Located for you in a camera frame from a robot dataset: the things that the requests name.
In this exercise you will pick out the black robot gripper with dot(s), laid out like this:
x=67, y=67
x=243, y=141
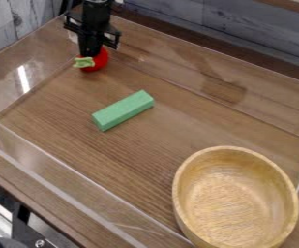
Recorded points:
x=89, y=24

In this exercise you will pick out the red plush strawberry toy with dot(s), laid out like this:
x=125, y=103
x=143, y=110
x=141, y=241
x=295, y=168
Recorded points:
x=91, y=64

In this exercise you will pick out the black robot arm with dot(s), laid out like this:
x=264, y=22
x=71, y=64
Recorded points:
x=92, y=27

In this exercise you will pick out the green foam block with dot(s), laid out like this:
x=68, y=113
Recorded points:
x=121, y=110

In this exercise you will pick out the wooden bowl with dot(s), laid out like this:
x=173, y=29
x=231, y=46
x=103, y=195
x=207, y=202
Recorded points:
x=233, y=199

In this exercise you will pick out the black device with knob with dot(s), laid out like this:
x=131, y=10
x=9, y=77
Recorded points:
x=24, y=237

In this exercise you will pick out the clear acrylic enclosure wall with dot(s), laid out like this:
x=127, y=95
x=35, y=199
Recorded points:
x=100, y=184

